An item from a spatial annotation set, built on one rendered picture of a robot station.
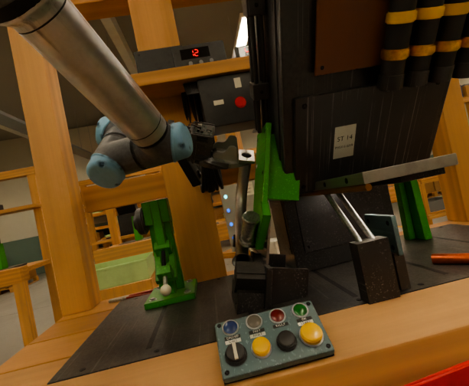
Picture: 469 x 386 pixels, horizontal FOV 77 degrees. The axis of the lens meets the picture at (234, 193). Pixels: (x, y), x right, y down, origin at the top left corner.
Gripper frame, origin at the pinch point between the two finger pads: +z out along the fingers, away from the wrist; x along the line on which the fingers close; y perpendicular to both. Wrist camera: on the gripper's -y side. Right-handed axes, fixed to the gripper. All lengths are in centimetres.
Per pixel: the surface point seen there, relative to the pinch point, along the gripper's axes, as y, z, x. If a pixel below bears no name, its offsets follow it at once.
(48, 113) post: -9, -61, 24
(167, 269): -23.9, -15.1, -18.1
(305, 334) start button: 2.8, 6.9, -45.5
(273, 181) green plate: 4.6, 5.3, -13.9
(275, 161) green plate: 7.9, 5.1, -11.1
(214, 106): 4.7, -9.2, 20.5
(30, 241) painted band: -806, -546, 612
